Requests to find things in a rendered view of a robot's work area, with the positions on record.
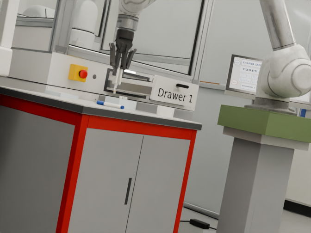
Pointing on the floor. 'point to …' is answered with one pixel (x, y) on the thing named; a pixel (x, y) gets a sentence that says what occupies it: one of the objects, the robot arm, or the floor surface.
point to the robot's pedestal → (256, 182)
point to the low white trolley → (90, 166)
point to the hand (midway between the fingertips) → (117, 76)
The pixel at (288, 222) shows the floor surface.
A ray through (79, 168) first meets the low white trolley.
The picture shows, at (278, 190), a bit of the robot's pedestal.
